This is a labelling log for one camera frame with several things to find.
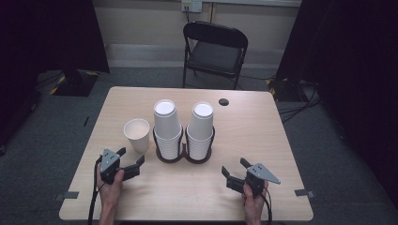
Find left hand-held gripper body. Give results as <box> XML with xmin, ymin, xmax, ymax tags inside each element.
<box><xmin>99</xmin><ymin>147</ymin><xmax>124</xmax><ymax>186</ymax></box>

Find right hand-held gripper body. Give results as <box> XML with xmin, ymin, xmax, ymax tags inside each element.
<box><xmin>244</xmin><ymin>162</ymin><xmax>282</xmax><ymax>199</ymax></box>

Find single white paper cup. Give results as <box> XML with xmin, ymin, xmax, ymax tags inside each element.
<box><xmin>123</xmin><ymin>117</ymin><xmax>151</xmax><ymax>155</ymax></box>

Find black double cup holder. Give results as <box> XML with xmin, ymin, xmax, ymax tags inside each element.
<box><xmin>152</xmin><ymin>126</ymin><xmax>217</xmax><ymax>165</ymax></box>

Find stack of white paper cups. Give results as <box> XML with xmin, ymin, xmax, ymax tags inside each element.
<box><xmin>152</xmin><ymin>98</ymin><xmax>184</xmax><ymax>161</ymax></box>
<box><xmin>186</xmin><ymin>100</ymin><xmax>216</xmax><ymax>161</ymax></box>

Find person's right hand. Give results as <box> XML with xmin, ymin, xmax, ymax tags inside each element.
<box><xmin>240</xmin><ymin>180</ymin><xmax>270</xmax><ymax>218</ymax></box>

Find person's left hand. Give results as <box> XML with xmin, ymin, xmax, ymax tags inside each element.
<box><xmin>95</xmin><ymin>163</ymin><xmax>126</xmax><ymax>208</ymax></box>

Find grey tape strip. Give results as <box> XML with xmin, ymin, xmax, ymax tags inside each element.
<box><xmin>294</xmin><ymin>188</ymin><xmax>316</xmax><ymax>199</ymax></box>
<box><xmin>54</xmin><ymin>190</ymin><xmax>80</xmax><ymax>203</ymax></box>

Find black stand base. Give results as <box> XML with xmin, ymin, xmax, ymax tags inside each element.
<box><xmin>49</xmin><ymin>68</ymin><xmax>101</xmax><ymax>98</ymax></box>
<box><xmin>266</xmin><ymin>77</ymin><xmax>302</xmax><ymax>103</ymax></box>

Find black folding chair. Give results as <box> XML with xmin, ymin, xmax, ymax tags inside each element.
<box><xmin>181</xmin><ymin>20</ymin><xmax>250</xmax><ymax>91</ymax></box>

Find black curtain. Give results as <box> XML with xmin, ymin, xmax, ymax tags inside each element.
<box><xmin>274</xmin><ymin>0</ymin><xmax>398</xmax><ymax>201</ymax></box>
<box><xmin>0</xmin><ymin>0</ymin><xmax>111</xmax><ymax>156</ymax></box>

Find right hand-held gripper black cable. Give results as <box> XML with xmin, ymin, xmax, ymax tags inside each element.
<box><xmin>258</xmin><ymin>186</ymin><xmax>274</xmax><ymax>225</ymax></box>

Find hand-held gripper black cable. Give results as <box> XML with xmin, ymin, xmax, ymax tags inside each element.
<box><xmin>87</xmin><ymin>155</ymin><xmax>107</xmax><ymax>225</ymax></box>
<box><xmin>258</xmin><ymin>186</ymin><xmax>274</xmax><ymax>225</ymax></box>

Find left hand-held gripper black cable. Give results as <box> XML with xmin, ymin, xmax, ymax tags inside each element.
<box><xmin>87</xmin><ymin>155</ymin><xmax>107</xmax><ymax>225</ymax></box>

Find black floor cables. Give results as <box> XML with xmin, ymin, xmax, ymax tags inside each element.
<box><xmin>277</xmin><ymin>80</ymin><xmax>323</xmax><ymax>124</ymax></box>

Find white wall socket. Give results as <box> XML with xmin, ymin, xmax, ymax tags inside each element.
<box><xmin>180</xmin><ymin>0</ymin><xmax>204</xmax><ymax>14</ymax></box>

